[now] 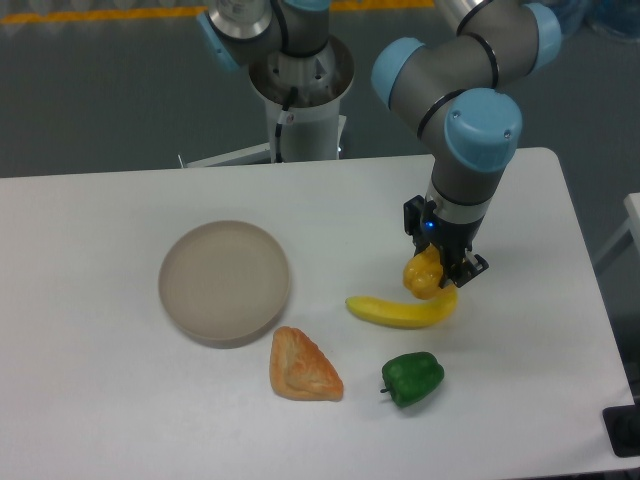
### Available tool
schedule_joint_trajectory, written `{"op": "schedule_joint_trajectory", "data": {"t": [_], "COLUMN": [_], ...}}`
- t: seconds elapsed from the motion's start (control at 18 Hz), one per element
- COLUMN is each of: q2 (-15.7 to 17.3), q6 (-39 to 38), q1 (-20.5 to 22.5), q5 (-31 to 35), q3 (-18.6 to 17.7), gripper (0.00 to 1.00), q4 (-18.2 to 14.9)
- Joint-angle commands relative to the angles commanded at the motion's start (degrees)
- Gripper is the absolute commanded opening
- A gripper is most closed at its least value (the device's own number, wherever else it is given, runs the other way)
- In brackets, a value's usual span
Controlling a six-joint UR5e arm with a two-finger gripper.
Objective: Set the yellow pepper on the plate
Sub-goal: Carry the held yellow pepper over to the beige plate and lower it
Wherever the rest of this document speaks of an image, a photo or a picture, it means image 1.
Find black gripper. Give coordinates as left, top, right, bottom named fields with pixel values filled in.
left=403, top=195, right=488, bottom=289

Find yellow bell pepper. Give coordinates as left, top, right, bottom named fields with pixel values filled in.
left=403, top=246, right=443, bottom=300

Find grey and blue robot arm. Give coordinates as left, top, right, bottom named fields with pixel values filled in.
left=197, top=1, right=562, bottom=286

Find green bell pepper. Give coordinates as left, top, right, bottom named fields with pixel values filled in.
left=380, top=352, right=445, bottom=408

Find beige round plate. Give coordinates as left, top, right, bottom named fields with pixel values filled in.
left=158, top=220, right=291, bottom=348

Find yellow banana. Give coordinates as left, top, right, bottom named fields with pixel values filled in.
left=345, top=287, right=458, bottom=329

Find white table at right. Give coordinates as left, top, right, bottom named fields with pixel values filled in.
left=592, top=192, right=639, bottom=275

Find golden triangular pastry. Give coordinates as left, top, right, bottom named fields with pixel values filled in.
left=269, top=326, right=344, bottom=401

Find black device at table edge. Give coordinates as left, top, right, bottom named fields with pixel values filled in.
left=602, top=404, right=639, bottom=458

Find blue plastic bags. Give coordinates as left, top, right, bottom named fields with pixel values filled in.
left=545, top=0, right=639, bottom=43

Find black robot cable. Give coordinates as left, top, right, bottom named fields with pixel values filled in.
left=272, top=85, right=300, bottom=164

